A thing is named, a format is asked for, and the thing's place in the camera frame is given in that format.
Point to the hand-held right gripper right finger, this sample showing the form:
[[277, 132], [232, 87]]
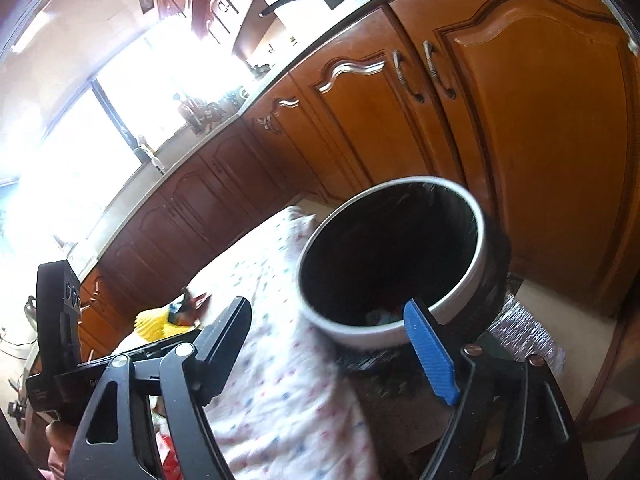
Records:
[[430, 350]]

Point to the silver foil mat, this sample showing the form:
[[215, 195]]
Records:
[[530, 330]]

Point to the black white-rimmed trash bin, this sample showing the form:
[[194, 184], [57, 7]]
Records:
[[390, 240]]

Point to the patterned floor rug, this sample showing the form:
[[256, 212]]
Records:
[[607, 410]]

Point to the metal sink faucet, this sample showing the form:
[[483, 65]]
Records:
[[149, 157]]

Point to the wooden base cabinet row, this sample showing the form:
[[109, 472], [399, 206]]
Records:
[[525, 135]]

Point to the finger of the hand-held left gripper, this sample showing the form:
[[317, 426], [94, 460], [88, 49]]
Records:
[[165, 342]]

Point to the bright window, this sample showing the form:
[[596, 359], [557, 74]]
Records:
[[100, 160]]

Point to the red snack packet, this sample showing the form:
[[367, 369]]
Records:
[[192, 305]]

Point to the person's left hand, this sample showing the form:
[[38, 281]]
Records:
[[57, 450]]

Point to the white dotted tablecloth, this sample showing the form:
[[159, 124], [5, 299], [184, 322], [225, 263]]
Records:
[[285, 400]]

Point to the yellow green snack packet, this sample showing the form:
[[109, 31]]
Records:
[[157, 324]]

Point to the utensil holder with utensils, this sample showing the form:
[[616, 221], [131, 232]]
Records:
[[196, 112]]

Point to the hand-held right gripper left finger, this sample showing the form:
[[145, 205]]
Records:
[[225, 350]]

